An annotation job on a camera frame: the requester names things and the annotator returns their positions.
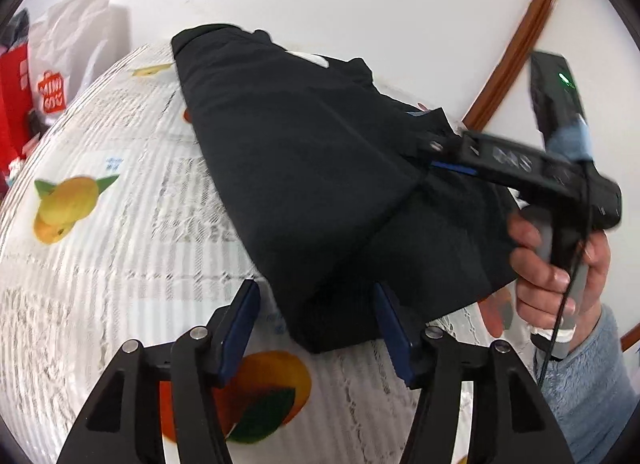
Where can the black garment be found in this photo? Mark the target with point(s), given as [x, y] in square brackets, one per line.
[300, 154]

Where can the person's right hand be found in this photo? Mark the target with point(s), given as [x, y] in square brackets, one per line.
[530, 264]

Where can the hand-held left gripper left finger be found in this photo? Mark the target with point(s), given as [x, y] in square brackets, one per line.
[240, 336]

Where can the dark cloth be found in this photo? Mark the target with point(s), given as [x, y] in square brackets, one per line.
[14, 29]

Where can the person's right forearm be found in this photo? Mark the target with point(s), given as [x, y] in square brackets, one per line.
[590, 394]

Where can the red bag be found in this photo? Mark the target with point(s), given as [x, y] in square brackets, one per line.
[12, 94]

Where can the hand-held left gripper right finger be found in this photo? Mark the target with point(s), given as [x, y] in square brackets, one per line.
[395, 336]

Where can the fruit print bedsheet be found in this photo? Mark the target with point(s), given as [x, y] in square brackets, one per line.
[125, 254]

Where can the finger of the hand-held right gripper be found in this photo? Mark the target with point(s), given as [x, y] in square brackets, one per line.
[455, 168]
[447, 146]

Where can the white shopping bag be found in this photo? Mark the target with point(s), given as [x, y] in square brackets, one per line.
[75, 34]

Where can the brown wooden trim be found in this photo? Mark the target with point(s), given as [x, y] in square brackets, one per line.
[525, 34]

